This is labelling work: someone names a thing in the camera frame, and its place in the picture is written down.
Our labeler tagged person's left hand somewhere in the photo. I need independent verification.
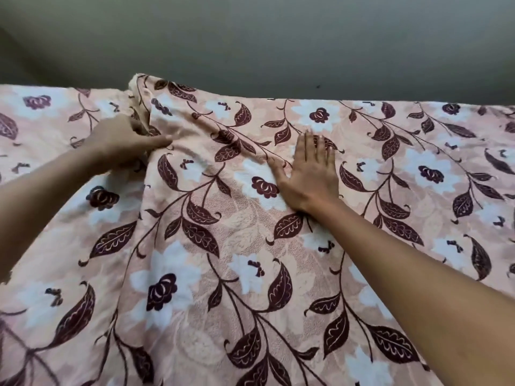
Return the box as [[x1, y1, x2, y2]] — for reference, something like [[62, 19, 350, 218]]
[[82, 113, 174, 173]]

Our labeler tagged person's right hand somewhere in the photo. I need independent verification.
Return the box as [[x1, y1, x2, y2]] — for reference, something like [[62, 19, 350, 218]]
[[266, 130, 343, 216]]

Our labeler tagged pink floral bed sheet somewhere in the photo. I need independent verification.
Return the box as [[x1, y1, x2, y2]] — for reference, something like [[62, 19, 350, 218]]
[[0, 72, 515, 386]]

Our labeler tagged person's left forearm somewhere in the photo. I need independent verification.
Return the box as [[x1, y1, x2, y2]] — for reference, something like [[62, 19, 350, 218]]
[[0, 146, 101, 284]]

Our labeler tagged person's right forearm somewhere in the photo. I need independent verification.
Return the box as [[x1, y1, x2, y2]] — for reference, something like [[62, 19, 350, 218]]
[[312, 198, 515, 386]]

